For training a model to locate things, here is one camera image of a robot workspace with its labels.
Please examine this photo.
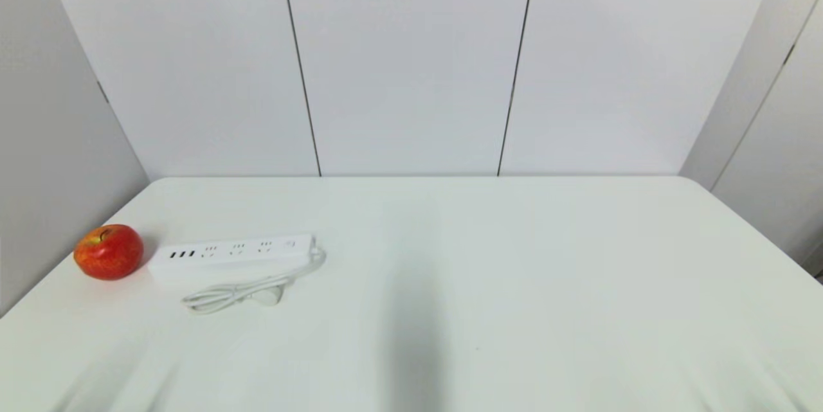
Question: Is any red yellow apple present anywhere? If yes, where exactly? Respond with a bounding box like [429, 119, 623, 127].
[73, 224, 145, 282]

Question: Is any white power strip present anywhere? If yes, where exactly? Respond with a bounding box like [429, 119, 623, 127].
[149, 233, 318, 285]

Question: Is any white power cable with plug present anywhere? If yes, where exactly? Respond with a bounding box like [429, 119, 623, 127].
[182, 246, 329, 316]

